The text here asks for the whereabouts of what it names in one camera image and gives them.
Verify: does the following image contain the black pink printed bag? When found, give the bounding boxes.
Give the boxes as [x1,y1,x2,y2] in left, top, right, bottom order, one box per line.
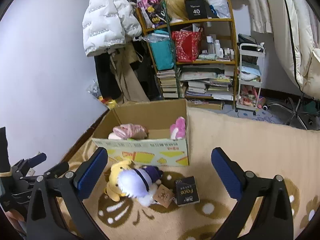
[137,0,167,28]

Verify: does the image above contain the beige trench coat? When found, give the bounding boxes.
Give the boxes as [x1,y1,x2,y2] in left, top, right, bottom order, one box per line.
[110,48,150,102]

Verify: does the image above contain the green metal pole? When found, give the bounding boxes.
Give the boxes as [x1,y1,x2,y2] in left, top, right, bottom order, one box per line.
[162,0,181,99]

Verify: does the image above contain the pile of books right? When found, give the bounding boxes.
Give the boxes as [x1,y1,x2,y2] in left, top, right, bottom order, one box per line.
[178,64,235,101]

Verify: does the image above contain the pink white plush toy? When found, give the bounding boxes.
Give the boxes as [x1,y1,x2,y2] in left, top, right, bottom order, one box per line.
[170,116,186,140]

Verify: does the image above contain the white rolling cart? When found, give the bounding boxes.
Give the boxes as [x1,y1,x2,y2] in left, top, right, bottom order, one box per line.
[235,42,266,116]

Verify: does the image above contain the white purple plush doll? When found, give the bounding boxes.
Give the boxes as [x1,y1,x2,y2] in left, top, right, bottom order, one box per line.
[118,166,163,207]

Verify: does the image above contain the black hanging garment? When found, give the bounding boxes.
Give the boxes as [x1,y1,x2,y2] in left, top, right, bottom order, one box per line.
[94,53,121,100]

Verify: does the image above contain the person's left hand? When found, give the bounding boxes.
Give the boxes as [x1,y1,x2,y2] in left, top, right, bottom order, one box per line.
[5,210,25,223]

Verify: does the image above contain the yellow dog plush toy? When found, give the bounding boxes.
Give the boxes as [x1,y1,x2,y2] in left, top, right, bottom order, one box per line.
[104,159,135,202]

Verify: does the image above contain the stack of books left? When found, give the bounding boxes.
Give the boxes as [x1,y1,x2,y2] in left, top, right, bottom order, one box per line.
[156,68,181,99]

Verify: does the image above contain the red patterned gift bag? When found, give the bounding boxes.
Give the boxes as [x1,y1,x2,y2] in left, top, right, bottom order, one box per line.
[172,30,202,62]

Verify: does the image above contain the open cardboard box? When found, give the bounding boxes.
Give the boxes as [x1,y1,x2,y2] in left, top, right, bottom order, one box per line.
[92,99,189,167]

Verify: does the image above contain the blonde wig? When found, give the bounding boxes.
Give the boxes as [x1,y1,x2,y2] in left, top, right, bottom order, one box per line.
[164,0,189,23]

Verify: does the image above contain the white puffer jacket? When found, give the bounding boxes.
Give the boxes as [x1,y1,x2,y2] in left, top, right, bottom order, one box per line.
[82,0,142,57]

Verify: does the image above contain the brown paper tag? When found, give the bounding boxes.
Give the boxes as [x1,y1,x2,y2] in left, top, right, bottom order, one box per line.
[153,184,175,208]

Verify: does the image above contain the teal shopping bag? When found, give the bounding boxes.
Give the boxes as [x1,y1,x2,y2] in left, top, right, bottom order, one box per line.
[149,30,174,71]

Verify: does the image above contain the white cosmetic bottles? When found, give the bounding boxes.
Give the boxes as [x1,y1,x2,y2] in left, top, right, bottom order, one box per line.
[206,36,235,61]

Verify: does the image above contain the black box number 40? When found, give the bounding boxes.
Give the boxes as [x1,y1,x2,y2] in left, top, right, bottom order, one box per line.
[184,0,207,20]

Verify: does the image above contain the black sleeve with tan cuff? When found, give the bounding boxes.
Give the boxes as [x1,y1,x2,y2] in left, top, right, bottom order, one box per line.
[0,127,12,178]

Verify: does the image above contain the cream office chair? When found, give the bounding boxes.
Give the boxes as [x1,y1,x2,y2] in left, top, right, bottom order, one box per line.
[268,0,319,129]

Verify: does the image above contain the yellow red bag on floor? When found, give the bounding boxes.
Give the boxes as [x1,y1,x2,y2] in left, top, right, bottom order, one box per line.
[98,96,118,109]

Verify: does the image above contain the wooden bookshelf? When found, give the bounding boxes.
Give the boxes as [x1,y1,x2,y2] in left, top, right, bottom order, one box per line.
[136,0,238,108]

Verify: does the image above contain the flat cardboard box under shelf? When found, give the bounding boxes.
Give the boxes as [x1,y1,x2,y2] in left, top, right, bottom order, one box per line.
[187,100,223,111]

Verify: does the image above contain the blue cartoon floor mat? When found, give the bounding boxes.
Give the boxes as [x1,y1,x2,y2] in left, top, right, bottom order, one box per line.
[215,104,290,124]

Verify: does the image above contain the black face tissue box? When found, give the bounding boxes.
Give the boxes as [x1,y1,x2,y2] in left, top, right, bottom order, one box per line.
[175,176,200,206]

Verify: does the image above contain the pink striped soft pouch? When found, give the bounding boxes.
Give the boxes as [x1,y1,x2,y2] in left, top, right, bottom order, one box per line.
[108,124,148,140]

